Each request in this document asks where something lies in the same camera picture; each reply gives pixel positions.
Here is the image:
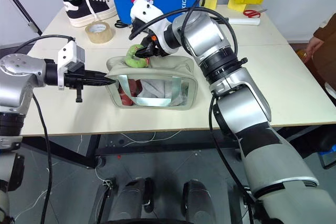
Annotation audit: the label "dark rounded robot leg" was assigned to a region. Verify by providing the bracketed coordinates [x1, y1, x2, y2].
[182, 179, 216, 222]
[108, 177, 156, 222]

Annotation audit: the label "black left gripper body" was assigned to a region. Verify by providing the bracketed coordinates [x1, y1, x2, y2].
[63, 68, 86, 103]

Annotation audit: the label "white cloth inside pouch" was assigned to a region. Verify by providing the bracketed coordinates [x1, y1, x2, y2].
[141, 79, 190, 104]

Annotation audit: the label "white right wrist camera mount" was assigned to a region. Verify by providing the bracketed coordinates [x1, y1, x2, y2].
[130, 0, 182, 55]

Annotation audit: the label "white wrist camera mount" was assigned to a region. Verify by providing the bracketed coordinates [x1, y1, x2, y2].
[130, 0, 182, 55]
[57, 40, 86, 90]

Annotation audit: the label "black table frame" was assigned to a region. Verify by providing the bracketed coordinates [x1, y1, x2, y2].
[20, 123, 336, 170]

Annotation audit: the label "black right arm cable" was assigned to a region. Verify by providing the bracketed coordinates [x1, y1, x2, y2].
[128, 0, 260, 224]

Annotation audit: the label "bystander's bare hand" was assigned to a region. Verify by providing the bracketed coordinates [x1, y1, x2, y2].
[305, 36, 325, 63]

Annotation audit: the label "white cylinder stick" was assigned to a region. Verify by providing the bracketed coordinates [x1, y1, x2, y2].
[227, 17, 261, 26]

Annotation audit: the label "green plush keychain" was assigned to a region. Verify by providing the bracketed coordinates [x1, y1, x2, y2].
[124, 44, 150, 69]

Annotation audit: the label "red handled scissors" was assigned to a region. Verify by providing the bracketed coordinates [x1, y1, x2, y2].
[243, 8, 268, 18]

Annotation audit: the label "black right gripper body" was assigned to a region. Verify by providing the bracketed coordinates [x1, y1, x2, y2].
[141, 33, 169, 58]

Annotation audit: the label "clear beige toiletry bag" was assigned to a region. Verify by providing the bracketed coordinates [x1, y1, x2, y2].
[106, 55, 198, 110]

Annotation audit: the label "blue floor box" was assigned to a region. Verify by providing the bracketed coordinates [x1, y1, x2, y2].
[318, 147, 336, 170]

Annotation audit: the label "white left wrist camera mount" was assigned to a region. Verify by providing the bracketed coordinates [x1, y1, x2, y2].
[57, 40, 86, 90]

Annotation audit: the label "small black cable bundle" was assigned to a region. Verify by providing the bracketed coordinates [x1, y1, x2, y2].
[114, 19, 132, 29]

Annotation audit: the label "clear packing tape roll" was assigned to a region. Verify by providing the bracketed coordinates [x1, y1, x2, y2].
[85, 20, 117, 45]

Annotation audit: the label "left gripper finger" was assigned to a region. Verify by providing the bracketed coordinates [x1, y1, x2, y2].
[84, 77, 117, 87]
[84, 70, 109, 79]

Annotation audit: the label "black tripod leg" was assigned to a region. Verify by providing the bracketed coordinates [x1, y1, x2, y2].
[0, 0, 43, 36]

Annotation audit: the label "thin white string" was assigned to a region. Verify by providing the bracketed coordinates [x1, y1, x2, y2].
[14, 129, 182, 221]

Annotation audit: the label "red item inside pouch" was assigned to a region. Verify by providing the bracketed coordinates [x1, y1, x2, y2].
[117, 79, 143, 106]

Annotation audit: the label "black and white sneaker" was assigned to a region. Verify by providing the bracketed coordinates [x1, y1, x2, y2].
[62, 0, 118, 28]

